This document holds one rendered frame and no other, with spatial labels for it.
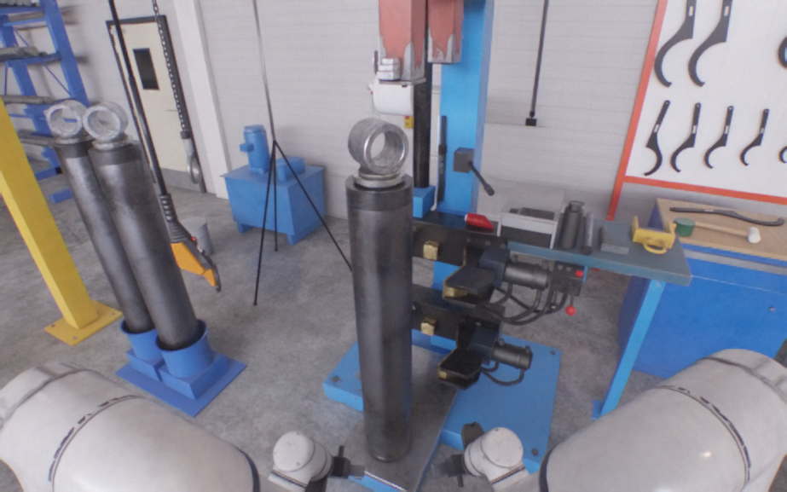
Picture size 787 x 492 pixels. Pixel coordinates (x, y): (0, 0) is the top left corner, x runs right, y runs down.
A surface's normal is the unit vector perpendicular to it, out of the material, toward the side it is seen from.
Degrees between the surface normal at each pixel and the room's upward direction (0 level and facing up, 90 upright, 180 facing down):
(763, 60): 90
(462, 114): 90
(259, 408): 0
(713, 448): 30
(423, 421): 0
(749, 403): 17
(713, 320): 90
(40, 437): 39
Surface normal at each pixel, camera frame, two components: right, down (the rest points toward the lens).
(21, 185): 0.90, 0.19
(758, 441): 0.30, -0.27
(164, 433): 0.49, -0.84
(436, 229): -0.43, 0.44
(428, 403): -0.01, -0.87
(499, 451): 0.00, -0.61
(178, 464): 0.63, -0.58
